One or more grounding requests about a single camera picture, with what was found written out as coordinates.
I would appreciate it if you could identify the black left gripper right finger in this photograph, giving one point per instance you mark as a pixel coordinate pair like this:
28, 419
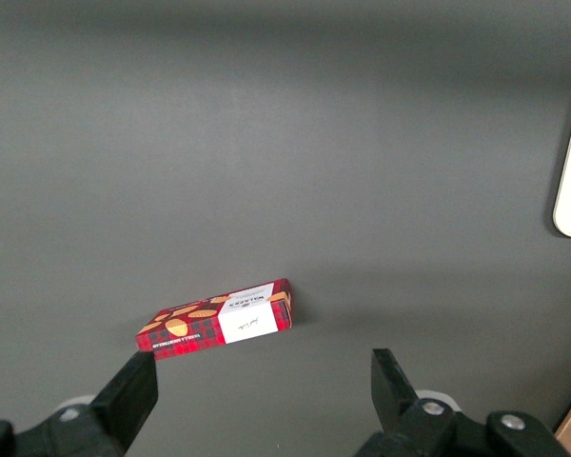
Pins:
399, 409

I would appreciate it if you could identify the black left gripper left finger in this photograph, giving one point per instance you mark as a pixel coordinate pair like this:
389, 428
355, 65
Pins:
109, 419

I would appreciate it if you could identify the red tartan shortbread box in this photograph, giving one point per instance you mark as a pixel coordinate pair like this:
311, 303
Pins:
190, 333

